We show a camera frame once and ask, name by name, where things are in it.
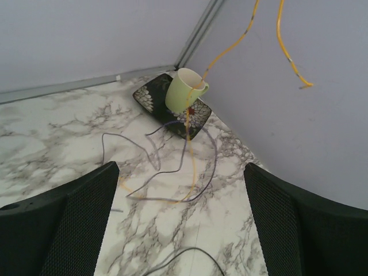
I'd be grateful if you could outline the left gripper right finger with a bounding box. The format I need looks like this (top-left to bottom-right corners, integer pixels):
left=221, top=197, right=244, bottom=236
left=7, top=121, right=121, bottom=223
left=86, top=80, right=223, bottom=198
left=244, top=163, right=367, bottom=275

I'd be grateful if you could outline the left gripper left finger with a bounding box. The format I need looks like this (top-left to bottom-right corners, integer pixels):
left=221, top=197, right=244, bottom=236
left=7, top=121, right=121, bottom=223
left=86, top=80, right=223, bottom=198
left=1, top=162, right=120, bottom=275

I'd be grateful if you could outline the dark brown wire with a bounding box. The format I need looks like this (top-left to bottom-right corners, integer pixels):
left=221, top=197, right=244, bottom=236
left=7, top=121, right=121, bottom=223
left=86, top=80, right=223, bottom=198
left=145, top=247, right=225, bottom=276

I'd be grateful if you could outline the purple wire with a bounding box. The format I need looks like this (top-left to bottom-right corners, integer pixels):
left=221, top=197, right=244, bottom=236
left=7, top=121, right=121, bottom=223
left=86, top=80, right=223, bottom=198
left=101, top=119, right=218, bottom=204

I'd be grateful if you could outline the yellow wire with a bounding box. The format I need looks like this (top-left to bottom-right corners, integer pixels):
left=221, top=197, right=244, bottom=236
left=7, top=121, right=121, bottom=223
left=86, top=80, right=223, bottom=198
left=119, top=0, right=315, bottom=202

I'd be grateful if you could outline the black floral square plate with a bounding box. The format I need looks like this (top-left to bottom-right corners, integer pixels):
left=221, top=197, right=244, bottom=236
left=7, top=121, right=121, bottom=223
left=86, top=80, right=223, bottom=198
left=133, top=73, right=212, bottom=139

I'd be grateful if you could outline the light green mug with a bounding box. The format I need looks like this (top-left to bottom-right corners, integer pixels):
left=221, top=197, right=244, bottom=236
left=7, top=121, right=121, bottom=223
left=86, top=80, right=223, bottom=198
left=165, top=68, right=209, bottom=113

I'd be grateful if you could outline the right aluminium frame post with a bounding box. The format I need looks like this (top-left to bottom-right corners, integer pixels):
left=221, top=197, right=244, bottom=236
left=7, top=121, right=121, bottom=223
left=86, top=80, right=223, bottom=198
left=174, top=0, right=225, bottom=70

